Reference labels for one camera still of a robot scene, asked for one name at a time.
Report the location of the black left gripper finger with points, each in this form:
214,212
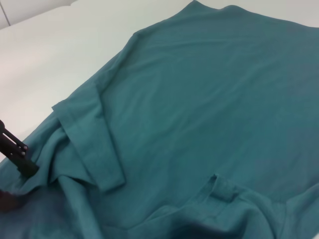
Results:
10,200
17,154

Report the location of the teal blue shirt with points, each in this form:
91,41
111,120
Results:
187,112

